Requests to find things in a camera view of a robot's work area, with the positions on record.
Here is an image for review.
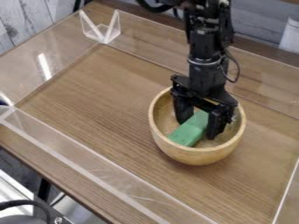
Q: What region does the light wooden bowl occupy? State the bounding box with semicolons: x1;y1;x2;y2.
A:
149;88;247;165

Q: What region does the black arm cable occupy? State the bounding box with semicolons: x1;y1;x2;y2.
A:
219;49;241;84

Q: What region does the black metal table leg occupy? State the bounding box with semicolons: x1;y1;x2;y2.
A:
38;178;52;201

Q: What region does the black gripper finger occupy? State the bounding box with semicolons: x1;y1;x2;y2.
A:
174;96;194;124
206;109;229;140

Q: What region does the clear acrylic corner bracket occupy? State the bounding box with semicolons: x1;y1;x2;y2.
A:
79;10;122;45

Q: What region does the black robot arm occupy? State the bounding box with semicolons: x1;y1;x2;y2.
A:
136;0;239;140

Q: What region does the black cable loop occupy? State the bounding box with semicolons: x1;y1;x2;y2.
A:
0;199;52;224

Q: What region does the clear acrylic tray wall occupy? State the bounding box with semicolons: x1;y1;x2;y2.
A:
0;11;299;224

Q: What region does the green rectangular block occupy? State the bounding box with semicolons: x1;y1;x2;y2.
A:
169;110;209;147

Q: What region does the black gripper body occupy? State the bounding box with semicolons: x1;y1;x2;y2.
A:
170;58;239;123

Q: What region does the white cylinder container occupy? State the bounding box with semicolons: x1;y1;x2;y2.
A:
279;14;299;54

